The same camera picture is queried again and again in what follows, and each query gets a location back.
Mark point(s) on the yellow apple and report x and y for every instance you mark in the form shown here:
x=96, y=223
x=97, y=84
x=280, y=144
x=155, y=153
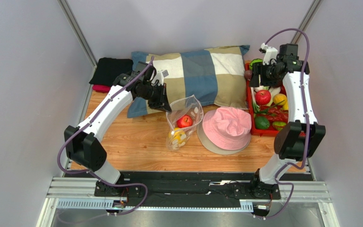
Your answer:
x=176, y=139

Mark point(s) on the red apple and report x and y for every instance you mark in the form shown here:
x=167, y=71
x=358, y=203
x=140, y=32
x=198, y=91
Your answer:
x=185, y=121
x=262, y=97

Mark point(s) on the clear dotted zip bag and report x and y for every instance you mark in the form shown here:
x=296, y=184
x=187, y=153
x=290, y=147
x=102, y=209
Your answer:
x=187, y=113

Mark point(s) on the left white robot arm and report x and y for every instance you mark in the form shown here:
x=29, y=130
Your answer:
x=83, y=142

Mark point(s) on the green lime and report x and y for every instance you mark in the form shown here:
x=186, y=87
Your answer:
x=278, y=125

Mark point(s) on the pink bucket hat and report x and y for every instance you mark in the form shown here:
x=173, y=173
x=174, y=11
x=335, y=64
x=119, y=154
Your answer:
x=225, y=130

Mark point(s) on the black folded cloth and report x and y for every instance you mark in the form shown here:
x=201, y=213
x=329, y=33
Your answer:
x=108, y=69

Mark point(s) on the checkered blue beige pillow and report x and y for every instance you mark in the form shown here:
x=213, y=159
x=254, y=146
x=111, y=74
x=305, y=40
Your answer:
x=215, y=76

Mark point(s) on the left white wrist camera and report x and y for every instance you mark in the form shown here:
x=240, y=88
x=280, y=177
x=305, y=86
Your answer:
x=160, y=76

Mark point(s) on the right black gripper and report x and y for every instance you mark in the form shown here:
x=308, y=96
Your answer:
x=257, y=74

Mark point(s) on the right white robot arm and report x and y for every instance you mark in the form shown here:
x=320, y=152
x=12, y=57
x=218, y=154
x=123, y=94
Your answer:
x=299, y=139

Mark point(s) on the right aluminium frame post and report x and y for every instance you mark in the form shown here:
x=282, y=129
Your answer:
x=311, y=12

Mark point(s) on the red toy lobster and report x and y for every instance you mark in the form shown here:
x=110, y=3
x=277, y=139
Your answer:
x=274, y=114

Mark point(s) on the purple onion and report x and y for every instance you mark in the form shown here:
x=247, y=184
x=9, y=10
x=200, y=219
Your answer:
x=248, y=75

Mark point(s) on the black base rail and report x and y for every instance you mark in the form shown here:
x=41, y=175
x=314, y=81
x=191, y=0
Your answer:
x=187, y=189

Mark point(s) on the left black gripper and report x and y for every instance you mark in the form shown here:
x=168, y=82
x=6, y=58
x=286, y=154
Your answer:
x=162, y=102

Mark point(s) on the yellow banana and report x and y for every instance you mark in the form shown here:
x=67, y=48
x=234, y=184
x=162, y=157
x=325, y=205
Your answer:
x=285, y=107

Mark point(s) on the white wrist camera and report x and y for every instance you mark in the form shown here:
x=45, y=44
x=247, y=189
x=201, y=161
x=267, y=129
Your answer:
x=160, y=76
x=270, y=53

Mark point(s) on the white radish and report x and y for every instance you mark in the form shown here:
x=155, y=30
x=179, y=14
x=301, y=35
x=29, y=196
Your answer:
x=273, y=91

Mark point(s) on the aluminium frame post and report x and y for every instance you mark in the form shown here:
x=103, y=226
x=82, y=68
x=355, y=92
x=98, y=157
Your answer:
x=311, y=12
x=66, y=8

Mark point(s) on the orange small fruit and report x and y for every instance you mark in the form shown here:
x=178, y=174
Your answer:
x=280, y=99

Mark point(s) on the left aluminium frame post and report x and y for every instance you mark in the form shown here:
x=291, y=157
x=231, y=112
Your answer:
x=66, y=8

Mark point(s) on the pink folded cloth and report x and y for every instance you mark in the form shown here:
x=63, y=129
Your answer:
x=101, y=88

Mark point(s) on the green watermelon ball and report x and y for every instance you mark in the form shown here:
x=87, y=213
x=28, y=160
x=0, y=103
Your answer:
x=255, y=61

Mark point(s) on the red plastic tray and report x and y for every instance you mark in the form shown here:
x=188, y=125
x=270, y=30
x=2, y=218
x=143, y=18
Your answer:
x=254, y=108

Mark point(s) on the green avocado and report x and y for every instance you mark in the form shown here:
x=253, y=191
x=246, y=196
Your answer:
x=261, y=123

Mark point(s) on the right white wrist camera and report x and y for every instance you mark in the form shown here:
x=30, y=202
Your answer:
x=270, y=53

